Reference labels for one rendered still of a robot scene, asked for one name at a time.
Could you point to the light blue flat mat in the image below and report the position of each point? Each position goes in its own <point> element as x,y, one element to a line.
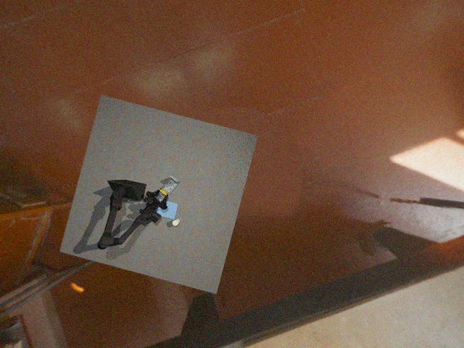
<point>170,211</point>

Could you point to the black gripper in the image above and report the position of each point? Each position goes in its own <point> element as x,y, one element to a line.
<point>161,204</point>

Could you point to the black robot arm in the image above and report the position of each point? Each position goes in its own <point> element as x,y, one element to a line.
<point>116,204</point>

